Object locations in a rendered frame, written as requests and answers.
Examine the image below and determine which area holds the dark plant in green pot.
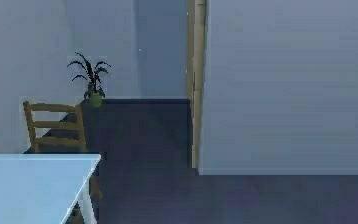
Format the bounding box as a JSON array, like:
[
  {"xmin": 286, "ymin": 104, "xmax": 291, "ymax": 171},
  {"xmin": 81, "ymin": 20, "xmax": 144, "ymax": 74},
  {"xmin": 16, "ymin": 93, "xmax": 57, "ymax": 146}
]
[{"xmin": 66, "ymin": 51, "xmax": 112, "ymax": 109}]

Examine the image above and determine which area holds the wooden slatted chair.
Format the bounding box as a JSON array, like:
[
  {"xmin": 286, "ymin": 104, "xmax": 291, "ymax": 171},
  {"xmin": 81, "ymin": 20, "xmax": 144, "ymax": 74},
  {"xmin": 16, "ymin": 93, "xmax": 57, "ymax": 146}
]
[{"xmin": 22, "ymin": 100, "xmax": 104, "ymax": 224}]

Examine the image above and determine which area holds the pale blue table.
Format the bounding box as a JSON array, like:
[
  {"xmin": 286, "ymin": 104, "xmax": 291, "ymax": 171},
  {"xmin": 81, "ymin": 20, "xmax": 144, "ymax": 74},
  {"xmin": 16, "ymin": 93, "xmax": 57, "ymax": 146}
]
[{"xmin": 0, "ymin": 153, "xmax": 102, "ymax": 224}]

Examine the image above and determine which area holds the tan wooden door frame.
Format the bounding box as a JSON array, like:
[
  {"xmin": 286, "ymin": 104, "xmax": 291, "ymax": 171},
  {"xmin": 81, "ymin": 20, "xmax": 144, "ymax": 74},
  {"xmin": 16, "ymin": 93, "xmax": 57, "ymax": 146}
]
[{"xmin": 186, "ymin": 0, "xmax": 208, "ymax": 169}]

